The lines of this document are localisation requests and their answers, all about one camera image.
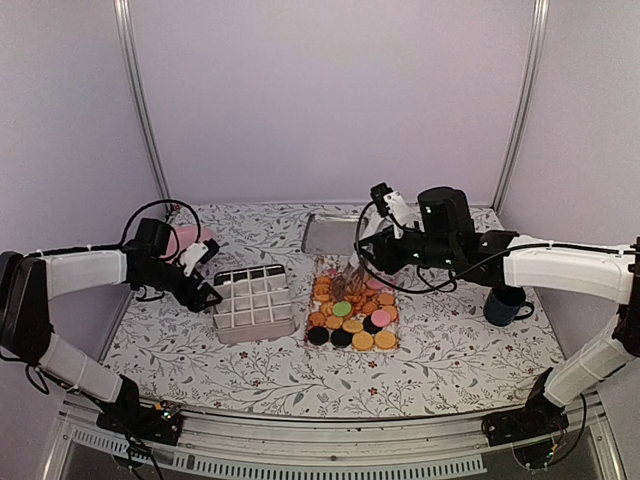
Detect right aluminium frame post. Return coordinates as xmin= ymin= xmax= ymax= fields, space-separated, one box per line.
xmin=491 ymin=0 xmax=550 ymax=214

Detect pink sandwich cookie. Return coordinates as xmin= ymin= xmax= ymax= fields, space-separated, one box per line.
xmin=367 ymin=279 xmax=384 ymax=291

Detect yellow round biscuit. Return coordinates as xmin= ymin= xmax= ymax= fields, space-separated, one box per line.
xmin=374 ymin=331 xmax=397 ymax=350
xmin=351 ymin=331 xmax=375 ymax=351

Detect dark blue mug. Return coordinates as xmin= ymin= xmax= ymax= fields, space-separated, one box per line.
xmin=483 ymin=286 xmax=535 ymax=327

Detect pink round cookie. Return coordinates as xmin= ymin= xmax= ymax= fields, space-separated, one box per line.
xmin=371 ymin=309 xmax=393 ymax=328

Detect yellow round biscuit right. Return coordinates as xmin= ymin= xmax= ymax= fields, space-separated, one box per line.
xmin=374 ymin=331 xmax=397 ymax=350

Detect pink plate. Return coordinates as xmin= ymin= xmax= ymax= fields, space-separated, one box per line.
xmin=164 ymin=225 xmax=197 ymax=258

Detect floral cookie tray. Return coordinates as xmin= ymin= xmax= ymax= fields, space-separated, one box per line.
xmin=304 ymin=256 xmax=400 ymax=354

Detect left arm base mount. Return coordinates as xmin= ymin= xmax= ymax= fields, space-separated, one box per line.
xmin=96 ymin=401 xmax=184 ymax=446

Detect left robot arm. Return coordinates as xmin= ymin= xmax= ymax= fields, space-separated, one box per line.
xmin=1 ymin=218 xmax=222 ymax=434

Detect pink divided cookie tin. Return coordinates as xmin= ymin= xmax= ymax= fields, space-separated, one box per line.
xmin=212 ymin=264 xmax=296 ymax=344

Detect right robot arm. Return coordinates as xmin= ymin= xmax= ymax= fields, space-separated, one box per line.
xmin=351 ymin=183 xmax=639 ymax=436

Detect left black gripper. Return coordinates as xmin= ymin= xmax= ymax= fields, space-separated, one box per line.
xmin=140 ymin=259 xmax=223 ymax=311

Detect black sandwich cookie left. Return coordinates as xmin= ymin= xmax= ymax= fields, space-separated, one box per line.
xmin=307 ymin=326 xmax=330 ymax=346

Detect black sandwich cookie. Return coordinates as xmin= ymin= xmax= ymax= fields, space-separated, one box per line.
xmin=330 ymin=329 xmax=353 ymax=348
xmin=307 ymin=326 xmax=330 ymax=346

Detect metal serving tongs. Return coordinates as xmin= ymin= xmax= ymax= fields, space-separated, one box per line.
xmin=329 ymin=214 xmax=384 ymax=297

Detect green round cookie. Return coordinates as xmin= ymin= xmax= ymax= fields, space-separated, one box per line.
xmin=332 ymin=301 xmax=352 ymax=318

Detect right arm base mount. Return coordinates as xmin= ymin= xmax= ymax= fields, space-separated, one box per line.
xmin=481 ymin=399 xmax=569 ymax=446

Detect yellow round biscuit left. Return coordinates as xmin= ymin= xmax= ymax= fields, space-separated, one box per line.
xmin=351 ymin=331 xmax=375 ymax=351

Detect front aluminium rail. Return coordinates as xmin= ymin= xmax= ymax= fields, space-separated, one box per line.
xmin=43 ymin=393 xmax=626 ymax=479

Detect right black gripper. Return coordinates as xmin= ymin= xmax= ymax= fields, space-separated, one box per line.
xmin=354 ymin=225 xmax=457 ymax=276

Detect silver metal tray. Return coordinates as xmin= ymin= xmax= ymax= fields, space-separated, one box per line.
xmin=302 ymin=213 xmax=358 ymax=256

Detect black sandwich cookie right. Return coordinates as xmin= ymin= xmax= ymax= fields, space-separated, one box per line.
xmin=330 ymin=329 xmax=353 ymax=348

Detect aluminium frame post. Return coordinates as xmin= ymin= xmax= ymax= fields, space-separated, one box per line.
xmin=113 ymin=0 xmax=171 ymax=200
xmin=491 ymin=0 xmax=550 ymax=214

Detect black camera cable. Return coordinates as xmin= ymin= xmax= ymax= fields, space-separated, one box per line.
xmin=122 ymin=199 xmax=202 ymax=246

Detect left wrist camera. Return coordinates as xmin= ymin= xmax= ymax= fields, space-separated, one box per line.
xmin=177 ymin=238 xmax=220 ymax=277

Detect left aluminium frame post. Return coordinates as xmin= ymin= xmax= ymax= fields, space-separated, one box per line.
xmin=113 ymin=0 xmax=171 ymax=200

